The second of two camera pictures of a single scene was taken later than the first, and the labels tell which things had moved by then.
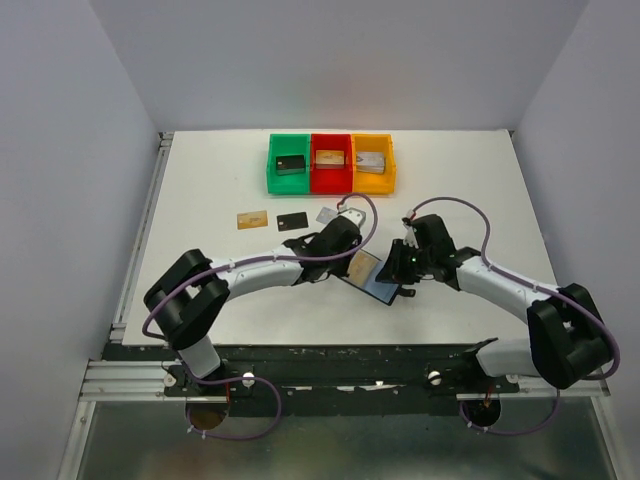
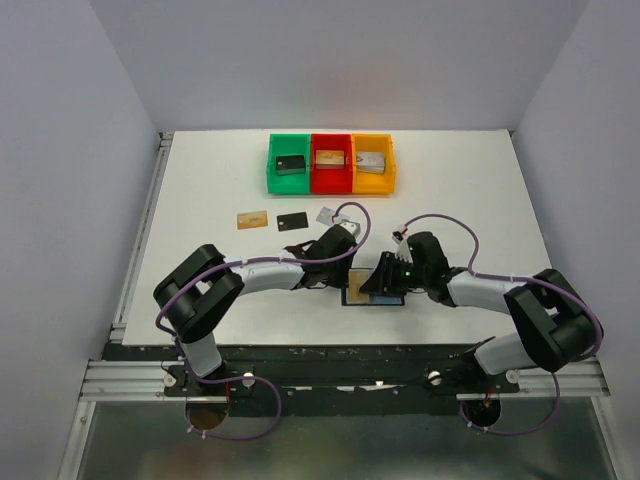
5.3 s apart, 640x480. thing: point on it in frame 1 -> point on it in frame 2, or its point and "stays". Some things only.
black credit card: [291, 221] stays
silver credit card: [326, 215] stays
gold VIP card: [252, 219] stays
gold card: [360, 268] -> [356, 277]
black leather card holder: [362, 273] -> [375, 299]
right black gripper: [393, 269] stays
